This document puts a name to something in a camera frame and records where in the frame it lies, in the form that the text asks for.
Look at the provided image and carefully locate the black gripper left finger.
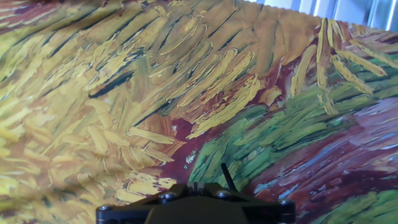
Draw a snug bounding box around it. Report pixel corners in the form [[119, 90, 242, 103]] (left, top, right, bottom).
[[95, 182, 197, 224]]

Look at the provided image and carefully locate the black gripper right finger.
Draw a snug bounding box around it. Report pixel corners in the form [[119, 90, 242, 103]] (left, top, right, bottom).
[[196, 182, 296, 224]]

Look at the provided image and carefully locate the painted wheat field cloth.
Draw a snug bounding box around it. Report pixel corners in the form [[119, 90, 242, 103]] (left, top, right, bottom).
[[0, 0, 398, 224]]

